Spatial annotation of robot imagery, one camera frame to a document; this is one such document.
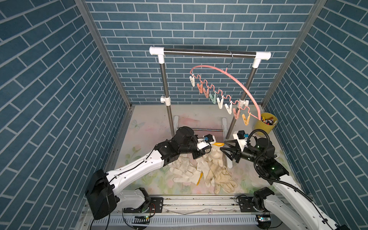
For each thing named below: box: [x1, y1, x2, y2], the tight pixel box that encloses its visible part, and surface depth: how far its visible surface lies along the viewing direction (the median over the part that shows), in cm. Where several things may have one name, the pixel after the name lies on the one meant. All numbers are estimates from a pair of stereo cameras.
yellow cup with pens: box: [252, 112, 278, 134], surface depth 98 cm
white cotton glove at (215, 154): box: [205, 142, 225, 168], surface depth 75 cm
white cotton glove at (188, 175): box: [170, 166, 203, 186], surface depth 84 cm
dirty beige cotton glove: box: [205, 163, 238, 195], surface depth 83 cm
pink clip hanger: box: [189, 50, 262, 127], surface depth 69 cm
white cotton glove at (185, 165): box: [163, 153, 197, 177], surface depth 87 cm
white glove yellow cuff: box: [194, 158, 215, 188], surface depth 86 cm
